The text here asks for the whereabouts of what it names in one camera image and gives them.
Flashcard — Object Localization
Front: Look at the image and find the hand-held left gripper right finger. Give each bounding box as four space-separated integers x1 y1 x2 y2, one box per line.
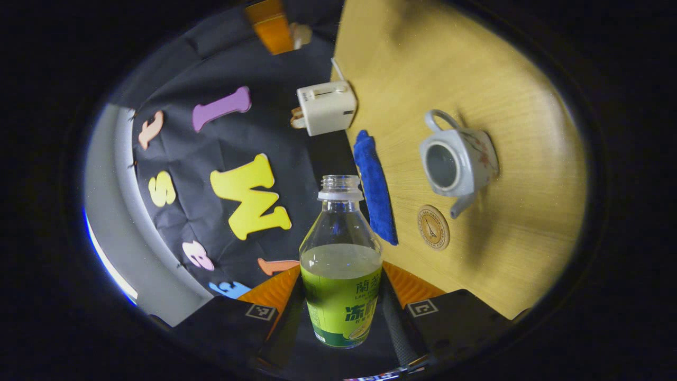
381 260 515 367

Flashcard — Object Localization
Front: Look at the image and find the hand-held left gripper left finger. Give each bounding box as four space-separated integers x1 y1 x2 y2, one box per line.
172 265 303 368

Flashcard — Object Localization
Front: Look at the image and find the white teacup lid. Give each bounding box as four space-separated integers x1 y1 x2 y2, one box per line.
288 22 313 51

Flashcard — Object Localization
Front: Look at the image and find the green label water bottle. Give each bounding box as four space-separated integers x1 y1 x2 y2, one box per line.
299 175 383 349

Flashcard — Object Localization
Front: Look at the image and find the round wooden coaster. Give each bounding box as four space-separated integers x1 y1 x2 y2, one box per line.
416 205 451 251

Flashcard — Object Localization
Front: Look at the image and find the white toaster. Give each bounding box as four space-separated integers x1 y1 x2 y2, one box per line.
296 80 358 137

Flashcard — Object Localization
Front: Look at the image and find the blue towel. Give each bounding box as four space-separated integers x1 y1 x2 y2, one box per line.
353 130 398 246

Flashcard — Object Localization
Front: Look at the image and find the black backdrop cloth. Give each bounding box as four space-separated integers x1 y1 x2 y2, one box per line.
108 0 371 302

